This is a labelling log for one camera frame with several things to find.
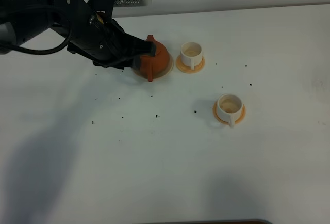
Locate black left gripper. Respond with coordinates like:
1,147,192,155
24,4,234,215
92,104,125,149
67,10,156,70

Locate brown clay teapot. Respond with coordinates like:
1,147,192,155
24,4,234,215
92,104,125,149
133,35,170,82

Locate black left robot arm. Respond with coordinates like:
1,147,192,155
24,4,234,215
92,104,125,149
1,0,156,69

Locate cream round teapot coaster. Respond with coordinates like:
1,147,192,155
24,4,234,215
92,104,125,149
132,53,174,81

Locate orange saucer near teapot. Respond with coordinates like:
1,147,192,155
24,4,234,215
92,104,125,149
176,55,205,74

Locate white teacup near teapot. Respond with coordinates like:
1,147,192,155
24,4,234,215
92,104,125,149
180,42,203,71

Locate orange saucer front right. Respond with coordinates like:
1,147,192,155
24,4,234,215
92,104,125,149
212,102,246,125

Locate white teacup front right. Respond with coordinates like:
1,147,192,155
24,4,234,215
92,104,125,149
215,94,244,128

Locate black braided left cable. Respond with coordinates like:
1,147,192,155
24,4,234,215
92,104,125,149
0,0,171,56

